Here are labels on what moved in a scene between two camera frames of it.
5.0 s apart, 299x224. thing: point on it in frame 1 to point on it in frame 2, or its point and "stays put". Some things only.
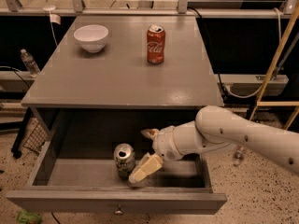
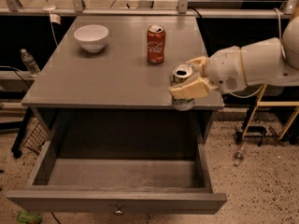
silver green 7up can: [125, 159] to [178, 72]
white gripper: [163, 143] to [223, 69]
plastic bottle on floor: [238, 157] stays put
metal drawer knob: [119, 212] stays put
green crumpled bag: [27, 217] stays put
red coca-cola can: [155, 44] stays put
